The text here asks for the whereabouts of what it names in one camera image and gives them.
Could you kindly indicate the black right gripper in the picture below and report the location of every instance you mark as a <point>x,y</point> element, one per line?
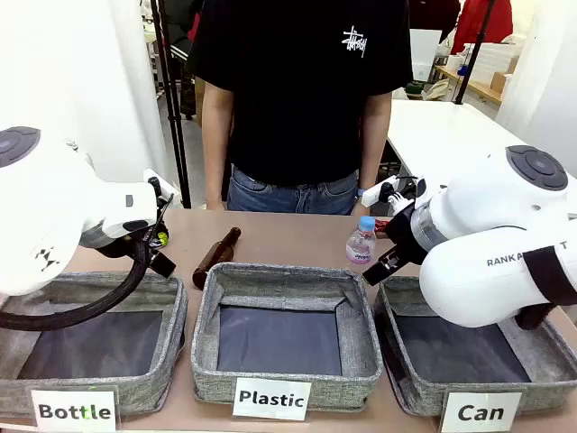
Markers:
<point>405,239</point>

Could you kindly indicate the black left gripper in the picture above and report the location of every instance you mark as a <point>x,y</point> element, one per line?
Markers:
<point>117,241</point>

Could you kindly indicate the clear water bottle blue cap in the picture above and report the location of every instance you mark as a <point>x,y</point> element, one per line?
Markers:
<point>360,245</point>

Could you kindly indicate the brown glass bottle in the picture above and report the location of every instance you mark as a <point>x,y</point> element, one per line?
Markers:
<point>216,259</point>

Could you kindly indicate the person's left forearm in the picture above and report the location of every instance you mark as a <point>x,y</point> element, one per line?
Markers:
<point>376,162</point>

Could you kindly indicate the person's right forearm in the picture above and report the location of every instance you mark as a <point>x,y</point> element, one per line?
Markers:
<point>216,167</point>

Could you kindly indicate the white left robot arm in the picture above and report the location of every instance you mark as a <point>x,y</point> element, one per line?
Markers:
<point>54,203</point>

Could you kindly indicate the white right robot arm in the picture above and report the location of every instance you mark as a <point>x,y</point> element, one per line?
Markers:
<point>487,252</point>

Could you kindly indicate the grey fabric basket for plastic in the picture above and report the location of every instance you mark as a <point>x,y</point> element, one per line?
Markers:
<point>356,325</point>

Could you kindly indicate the grey fabric basket for bottles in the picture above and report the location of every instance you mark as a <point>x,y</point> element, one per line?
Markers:
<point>171,315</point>

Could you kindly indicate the white Can label card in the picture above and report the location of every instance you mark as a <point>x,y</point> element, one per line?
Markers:
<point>480,412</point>

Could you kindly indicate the grey fabric basket for cans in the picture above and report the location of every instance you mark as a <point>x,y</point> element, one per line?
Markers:
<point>554,361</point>

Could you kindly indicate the person's left hand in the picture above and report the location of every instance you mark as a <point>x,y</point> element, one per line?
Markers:
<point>362,208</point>

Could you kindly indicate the person's right hand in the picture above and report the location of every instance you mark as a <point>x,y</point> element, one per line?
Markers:
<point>215,205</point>

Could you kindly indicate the blue jeans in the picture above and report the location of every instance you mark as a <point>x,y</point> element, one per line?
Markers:
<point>293,198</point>

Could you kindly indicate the black stand pole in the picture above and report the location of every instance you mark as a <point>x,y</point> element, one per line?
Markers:
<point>173,104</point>
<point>473,49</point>

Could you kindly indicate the white background table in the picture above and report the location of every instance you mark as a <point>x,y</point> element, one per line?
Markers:
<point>442,131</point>

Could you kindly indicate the white Plastic label card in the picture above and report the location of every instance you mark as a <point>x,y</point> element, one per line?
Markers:
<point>271,399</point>

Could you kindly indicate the white Bottle label card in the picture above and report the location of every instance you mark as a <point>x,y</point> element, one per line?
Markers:
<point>74,411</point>

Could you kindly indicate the person in black t-shirt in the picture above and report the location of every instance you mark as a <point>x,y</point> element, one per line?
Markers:
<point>293,90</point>

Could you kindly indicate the white screen panel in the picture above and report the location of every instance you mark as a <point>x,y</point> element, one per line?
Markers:
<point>67,67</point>
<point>541,67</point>

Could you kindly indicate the white upright box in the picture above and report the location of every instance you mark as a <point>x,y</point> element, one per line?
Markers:
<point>424,52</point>

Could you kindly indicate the brown cardboard box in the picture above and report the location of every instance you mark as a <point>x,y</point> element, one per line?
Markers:
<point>500,79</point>

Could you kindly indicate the white box stack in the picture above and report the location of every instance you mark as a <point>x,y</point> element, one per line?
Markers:
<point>500,54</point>

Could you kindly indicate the red jacket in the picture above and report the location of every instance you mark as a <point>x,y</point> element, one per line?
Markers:
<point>478,22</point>

